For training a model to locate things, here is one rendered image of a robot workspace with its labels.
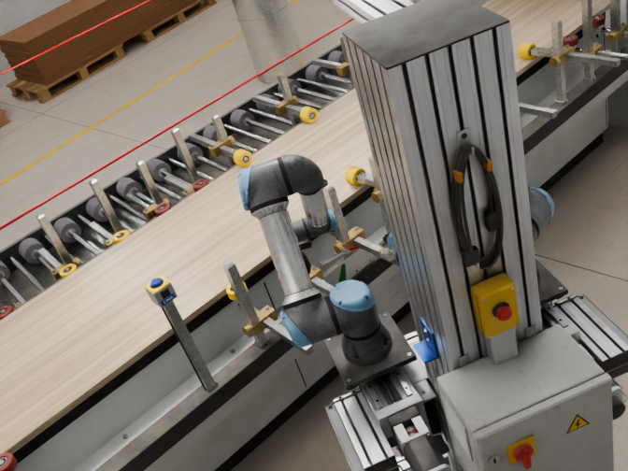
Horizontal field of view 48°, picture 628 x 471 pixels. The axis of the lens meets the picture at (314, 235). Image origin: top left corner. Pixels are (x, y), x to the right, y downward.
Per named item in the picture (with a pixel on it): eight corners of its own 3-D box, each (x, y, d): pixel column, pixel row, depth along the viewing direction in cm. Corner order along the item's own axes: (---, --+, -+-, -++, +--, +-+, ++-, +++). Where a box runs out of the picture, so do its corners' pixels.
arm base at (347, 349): (400, 352, 206) (393, 328, 200) (352, 373, 204) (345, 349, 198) (380, 321, 218) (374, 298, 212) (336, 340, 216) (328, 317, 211)
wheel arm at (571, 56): (620, 64, 326) (620, 57, 324) (616, 67, 325) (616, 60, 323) (528, 50, 362) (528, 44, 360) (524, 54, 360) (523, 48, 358)
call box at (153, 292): (178, 298, 237) (170, 280, 233) (162, 310, 234) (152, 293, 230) (168, 291, 242) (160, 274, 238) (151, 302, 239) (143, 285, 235)
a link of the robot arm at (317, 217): (314, 136, 202) (331, 208, 246) (278, 149, 201) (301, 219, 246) (327, 169, 197) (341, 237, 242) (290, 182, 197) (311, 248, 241)
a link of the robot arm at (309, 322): (343, 335, 195) (279, 151, 199) (292, 353, 195) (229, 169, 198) (341, 333, 207) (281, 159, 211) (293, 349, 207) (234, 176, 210)
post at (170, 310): (218, 385, 263) (173, 297, 237) (207, 393, 261) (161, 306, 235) (212, 379, 266) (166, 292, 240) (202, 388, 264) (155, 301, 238)
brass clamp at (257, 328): (279, 319, 271) (276, 309, 269) (252, 340, 266) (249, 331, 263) (270, 313, 276) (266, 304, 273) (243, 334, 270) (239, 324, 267)
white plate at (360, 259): (374, 260, 297) (369, 241, 291) (330, 295, 286) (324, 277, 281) (373, 259, 298) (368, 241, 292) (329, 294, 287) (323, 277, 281)
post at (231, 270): (274, 354, 277) (234, 262, 250) (267, 359, 276) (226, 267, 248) (268, 349, 280) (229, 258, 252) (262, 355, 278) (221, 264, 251)
